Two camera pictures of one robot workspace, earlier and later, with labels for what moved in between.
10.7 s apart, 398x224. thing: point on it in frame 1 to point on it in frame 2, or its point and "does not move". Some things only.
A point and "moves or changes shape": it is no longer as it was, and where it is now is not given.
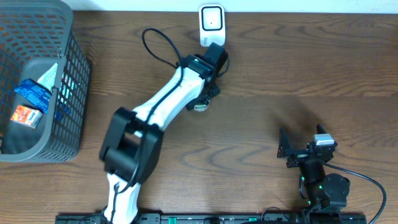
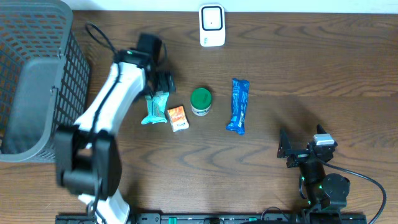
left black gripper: x=214 y=89 to x=165 y=83
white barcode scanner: x=212 y=25 does not move
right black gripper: x=285 y=150 does not move
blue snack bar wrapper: x=36 y=93 to x=240 y=96
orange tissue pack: x=27 y=116 to x=178 y=119
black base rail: x=219 y=218 does not move
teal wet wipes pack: x=48 y=78 moves or changes shape
